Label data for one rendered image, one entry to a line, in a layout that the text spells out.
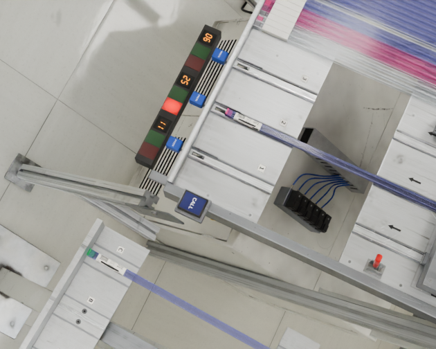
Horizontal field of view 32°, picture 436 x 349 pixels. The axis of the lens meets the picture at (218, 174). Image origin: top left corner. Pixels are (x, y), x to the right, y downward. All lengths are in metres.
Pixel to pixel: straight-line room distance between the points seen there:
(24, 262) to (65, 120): 0.42
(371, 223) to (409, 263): 0.11
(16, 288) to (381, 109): 1.10
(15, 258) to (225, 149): 0.85
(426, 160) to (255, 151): 0.36
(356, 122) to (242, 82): 0.53
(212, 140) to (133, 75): 0.80
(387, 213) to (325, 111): 0.49
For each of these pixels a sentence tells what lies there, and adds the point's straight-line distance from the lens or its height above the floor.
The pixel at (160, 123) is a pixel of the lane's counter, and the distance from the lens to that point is 1.60.
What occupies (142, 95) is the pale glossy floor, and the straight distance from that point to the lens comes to 2.35.
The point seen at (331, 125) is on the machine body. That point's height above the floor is 0.62.
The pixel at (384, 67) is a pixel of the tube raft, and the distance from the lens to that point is 1.66.
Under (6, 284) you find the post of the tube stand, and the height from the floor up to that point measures 0.09.
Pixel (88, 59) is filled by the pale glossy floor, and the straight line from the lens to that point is 2.26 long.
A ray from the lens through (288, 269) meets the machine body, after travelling 1.94.
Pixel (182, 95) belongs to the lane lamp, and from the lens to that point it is 1.62.
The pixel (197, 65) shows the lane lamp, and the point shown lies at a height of 0.66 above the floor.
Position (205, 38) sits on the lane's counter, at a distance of 1.67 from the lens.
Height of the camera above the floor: 1.98
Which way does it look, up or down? 51 degrees down
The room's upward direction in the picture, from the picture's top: 99 degrees clockwise
